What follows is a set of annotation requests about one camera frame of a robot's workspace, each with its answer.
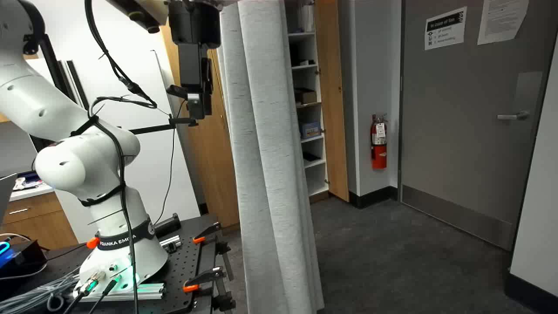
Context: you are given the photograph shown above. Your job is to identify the grey cable bundle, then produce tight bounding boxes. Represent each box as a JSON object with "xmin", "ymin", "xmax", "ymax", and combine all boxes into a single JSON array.
[{"xmin": 0, "ymin": 272, "xmax": 83, "ymax": 314}]

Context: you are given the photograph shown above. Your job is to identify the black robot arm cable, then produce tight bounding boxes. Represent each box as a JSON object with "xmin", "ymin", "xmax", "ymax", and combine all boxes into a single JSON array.
[{"xmin": 81, "ymin": 0, "xmax": 160, "ymax": 314}]

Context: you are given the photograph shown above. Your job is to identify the grey door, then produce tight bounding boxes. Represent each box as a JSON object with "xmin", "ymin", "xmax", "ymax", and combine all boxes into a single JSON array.
[{"xmin": 399, "ymin": 0, "xmax": 558, "ymax": 251}]

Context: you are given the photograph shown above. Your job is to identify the open wooden shelf cabinet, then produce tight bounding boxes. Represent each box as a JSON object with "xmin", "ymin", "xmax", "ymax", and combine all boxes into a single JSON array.
[{"xmin": 284, "ymin": 0, "xmax": 350, "ymax": 203}]

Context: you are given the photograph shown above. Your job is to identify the blue plastic object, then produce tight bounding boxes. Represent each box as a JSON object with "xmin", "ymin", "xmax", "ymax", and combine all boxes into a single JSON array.
[{"xmin": 0, "ymin": 240, "xmax": 13, "ymax": 268}]

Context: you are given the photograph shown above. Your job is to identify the white paper notice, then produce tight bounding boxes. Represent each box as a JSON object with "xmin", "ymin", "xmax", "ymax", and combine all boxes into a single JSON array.
[{"xmin": 476, "ymin": 0, "xmax": 531, "ymax": 46}]

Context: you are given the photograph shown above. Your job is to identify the black equipment case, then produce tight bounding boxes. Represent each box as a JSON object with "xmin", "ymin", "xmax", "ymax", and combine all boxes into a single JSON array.
[{"xmin": 0, "ymin": 238, "xmax": 48, "ymax": 285}]

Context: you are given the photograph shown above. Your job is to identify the black camera on stand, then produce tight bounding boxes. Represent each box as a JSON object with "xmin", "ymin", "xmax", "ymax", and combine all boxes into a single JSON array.
[{"xmin": 165, "ymin": 83, "xmax": 202, "ymax": 104}]

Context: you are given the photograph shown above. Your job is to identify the black cylinder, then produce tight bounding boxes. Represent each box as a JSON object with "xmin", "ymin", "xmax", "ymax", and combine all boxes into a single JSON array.
[{"xmin": 151, "ymin": 212, "xmax": 183, "ymax": 238}]

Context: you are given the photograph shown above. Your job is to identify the black clamp with orange handle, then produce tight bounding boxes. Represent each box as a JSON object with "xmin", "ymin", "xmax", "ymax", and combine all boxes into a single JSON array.
[
  {"xmin": 181, "ymin": 265, "xmax": 237, "ymax": 310},
  {"xmin": 190, "ymin": 219, "xmax": 233, "ymax": 258}
]

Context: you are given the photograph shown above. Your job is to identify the white partition panel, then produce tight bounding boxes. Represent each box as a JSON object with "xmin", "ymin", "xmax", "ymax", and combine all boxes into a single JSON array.
[{"xmin": 509, "ymin": 39, "xmax": 558, "ymax": 298}]

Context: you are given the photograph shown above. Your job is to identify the black perforated mounting table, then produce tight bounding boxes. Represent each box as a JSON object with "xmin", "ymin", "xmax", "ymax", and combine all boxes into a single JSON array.
[{"xmin": 0, "ymin": 212, "xmax": 237, "ymax": 314}]

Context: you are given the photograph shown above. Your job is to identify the silver door handle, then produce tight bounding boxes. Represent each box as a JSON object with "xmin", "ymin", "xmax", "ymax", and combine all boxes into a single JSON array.
[{"xmin": 495, "ymin": 109, "xmax": 531, "ymax": 123}]

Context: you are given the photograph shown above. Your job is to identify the grey fabric curtain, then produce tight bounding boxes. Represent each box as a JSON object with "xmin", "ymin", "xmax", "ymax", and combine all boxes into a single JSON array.
[{"xmin": 216, "ymin": 0, "xmax": 326, "ymax": 314}]

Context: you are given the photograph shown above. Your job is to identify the black tripod legs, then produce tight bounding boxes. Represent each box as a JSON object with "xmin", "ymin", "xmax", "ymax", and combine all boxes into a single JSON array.
[{"xmin": 38, "ymin": 33, "xmax": 92, "ymax": 113}]

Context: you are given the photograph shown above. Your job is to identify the black and white door sign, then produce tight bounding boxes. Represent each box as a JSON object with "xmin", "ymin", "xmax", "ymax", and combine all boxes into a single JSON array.
[{"xmin": 423, "ymin": 5, "xmax": 469, "ymax": 52}]

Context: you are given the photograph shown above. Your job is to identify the thin black camera cable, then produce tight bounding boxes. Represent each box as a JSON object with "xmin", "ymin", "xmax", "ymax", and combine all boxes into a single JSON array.
[{"xmin": 151, "ymin": 127, "xmax": 179, "ymax": 226}]

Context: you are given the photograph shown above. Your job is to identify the red fire extinguisher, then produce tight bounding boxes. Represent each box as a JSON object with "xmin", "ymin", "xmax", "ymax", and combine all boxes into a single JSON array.
[{"xmin": 367, "ymin": 111, "xmax": 390, "ymax": 172}]

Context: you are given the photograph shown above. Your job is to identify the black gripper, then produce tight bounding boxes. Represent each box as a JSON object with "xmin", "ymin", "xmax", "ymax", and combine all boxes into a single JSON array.
[{"xmin": 165, "ymin": 0, "xmax": 223, "ymax": 120}]

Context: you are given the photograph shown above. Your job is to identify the wooden cabinet door panel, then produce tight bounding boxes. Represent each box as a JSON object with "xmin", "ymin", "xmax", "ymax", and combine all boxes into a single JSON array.
[{"xmin": 160, "ymin": 24, "xmax": 240, "ymax": 231}]

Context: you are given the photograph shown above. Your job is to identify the wooden drawer cabinet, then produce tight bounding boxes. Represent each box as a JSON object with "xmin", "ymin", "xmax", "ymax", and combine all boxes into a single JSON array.
[{"xmin": 0, "ymin": 181, "xmax": 80, "ymax": 251}]

